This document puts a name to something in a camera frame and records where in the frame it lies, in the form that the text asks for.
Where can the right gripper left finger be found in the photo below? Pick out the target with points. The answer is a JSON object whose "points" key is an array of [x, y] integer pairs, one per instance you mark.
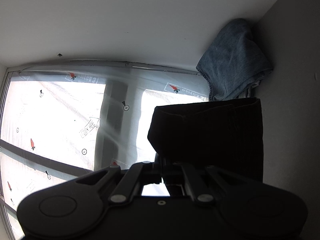
{"points": [[133, 181]]}

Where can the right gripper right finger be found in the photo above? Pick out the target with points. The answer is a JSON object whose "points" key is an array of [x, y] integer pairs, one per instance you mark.
{"points": [[195, 182]]}

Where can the black trousers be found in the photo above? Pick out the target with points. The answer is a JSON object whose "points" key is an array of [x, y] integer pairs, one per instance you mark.
{"points": [[224, 135]]}

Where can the grey folded garment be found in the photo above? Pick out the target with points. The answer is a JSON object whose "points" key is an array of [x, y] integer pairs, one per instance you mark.
{"points": [[249, 91]]}

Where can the folded blue jeans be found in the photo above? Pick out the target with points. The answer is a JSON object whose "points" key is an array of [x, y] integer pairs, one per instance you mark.
{"points": [[235, 61]]}

